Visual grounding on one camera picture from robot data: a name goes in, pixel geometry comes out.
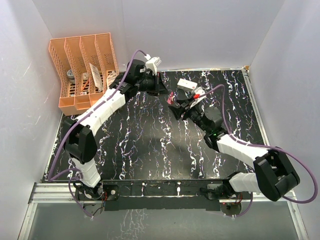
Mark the round tin in organizer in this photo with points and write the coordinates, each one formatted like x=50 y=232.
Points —
x=70 y=75

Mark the orange plastic file organizer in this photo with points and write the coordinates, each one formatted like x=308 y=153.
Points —
x=76 y=53

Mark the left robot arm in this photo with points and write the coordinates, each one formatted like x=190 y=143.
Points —
x=80 y=141

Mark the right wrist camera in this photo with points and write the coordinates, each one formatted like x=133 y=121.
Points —
x=198 y=94

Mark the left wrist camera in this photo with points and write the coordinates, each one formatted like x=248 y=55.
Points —
x=153 y=64

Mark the white cardboard box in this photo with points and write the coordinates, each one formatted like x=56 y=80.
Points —
x=186 y=85

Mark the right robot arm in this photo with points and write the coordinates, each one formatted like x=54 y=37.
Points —
x=273 y=176

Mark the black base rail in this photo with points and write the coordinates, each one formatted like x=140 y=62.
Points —
x=117 y=195

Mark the white packet in organizer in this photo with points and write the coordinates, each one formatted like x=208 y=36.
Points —
x=98 y=81

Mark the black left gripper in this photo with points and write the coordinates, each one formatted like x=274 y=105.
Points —
x=162 y=90

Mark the pink strap keychain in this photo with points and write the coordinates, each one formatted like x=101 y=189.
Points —
x=170 y=99

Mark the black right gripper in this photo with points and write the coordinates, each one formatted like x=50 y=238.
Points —
x=178 y=111

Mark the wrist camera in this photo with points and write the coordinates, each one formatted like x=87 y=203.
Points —
x=153 y=64
x=198 y=94

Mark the aluminium frame rail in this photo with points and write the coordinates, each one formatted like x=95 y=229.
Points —
x=52 y=214

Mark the white pouch in organizer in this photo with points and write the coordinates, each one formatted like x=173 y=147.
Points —
x=111 y=76

